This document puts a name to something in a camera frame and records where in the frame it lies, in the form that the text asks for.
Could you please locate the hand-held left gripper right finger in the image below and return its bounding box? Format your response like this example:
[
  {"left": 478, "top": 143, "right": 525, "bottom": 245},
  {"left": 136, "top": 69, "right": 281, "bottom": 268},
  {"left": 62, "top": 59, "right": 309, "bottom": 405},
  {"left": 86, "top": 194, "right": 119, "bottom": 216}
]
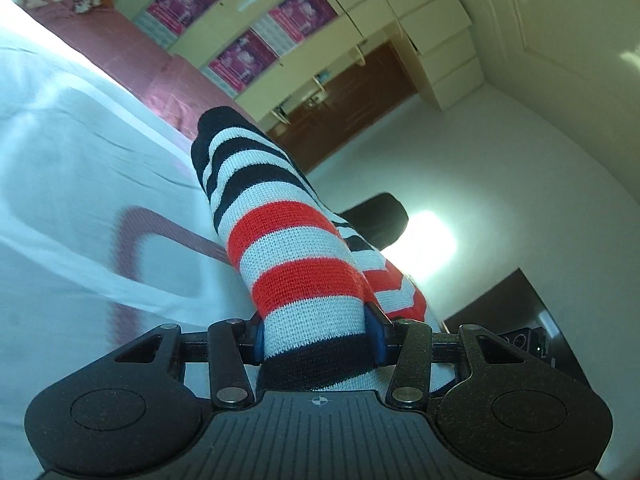
[{"left": 364, "top": 304, "right": 521, "bottom": 408}]

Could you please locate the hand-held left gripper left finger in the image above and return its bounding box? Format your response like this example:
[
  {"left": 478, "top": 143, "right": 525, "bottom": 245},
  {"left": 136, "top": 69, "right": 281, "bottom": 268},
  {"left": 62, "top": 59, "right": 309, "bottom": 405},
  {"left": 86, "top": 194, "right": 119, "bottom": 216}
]
[{"left": 114, "top": 317, "right": 263, "bottom": 408}]

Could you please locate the red black white striped sock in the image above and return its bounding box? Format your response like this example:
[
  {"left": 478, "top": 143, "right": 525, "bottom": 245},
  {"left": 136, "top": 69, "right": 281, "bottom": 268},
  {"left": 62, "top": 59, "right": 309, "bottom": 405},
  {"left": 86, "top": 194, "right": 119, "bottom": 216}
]
[
  {"left": 190, "top": 106, "right": 381, "bottom": 393},
  {"left": 332, "top": 192, "right": 428, "bottom": 323}
]

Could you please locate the dark cabinet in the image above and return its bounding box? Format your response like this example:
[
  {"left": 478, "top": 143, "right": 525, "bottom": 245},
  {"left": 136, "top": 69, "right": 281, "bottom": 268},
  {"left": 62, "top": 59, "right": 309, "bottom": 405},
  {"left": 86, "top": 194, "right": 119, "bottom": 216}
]
[{"left": 442, "top": 267, "right": 593, "bottom": 386}]

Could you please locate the black device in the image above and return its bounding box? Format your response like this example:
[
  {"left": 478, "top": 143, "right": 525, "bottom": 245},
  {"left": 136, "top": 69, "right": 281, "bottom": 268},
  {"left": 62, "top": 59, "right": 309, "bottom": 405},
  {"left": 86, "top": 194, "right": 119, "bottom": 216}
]
[{"left": 497, "top": 326, "right": 551, "bottom": 368}]

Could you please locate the brown wooden door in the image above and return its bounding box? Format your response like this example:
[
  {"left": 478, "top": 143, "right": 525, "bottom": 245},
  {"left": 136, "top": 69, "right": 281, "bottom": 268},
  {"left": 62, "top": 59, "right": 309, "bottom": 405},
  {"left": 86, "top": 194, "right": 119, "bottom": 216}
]
[{"left": 267, "top": 42, "right": 418, "bottom": 173}]

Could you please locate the white bed sheet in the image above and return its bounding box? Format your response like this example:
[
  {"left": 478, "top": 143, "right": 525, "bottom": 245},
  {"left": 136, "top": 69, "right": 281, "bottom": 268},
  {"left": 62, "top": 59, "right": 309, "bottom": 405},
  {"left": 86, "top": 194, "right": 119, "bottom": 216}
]
[{"left": 0, "top": 0, "right": 453, "bottom": 480}]

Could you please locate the pink bed headboard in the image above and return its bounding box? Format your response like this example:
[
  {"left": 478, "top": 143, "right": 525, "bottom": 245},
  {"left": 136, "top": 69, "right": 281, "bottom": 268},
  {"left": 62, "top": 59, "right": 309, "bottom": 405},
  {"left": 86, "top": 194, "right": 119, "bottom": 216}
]
[{"left": 27, "top": 2, "right": 251, "bottom": 143}]

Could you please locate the cream wardrobe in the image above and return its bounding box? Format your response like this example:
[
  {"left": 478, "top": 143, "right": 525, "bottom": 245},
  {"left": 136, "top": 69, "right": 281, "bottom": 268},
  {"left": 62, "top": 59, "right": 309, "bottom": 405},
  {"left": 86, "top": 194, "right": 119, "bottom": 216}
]
[{"left": 112, "top": 0, "right": 486, "bottom": 126}]

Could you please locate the cream panelled door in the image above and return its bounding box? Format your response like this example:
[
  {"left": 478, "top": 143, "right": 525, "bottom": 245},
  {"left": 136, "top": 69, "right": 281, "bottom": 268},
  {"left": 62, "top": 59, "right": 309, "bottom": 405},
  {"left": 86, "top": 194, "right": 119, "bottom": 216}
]
[{"left": 445, "top": 0, "right": 640, "bottom": 201}]

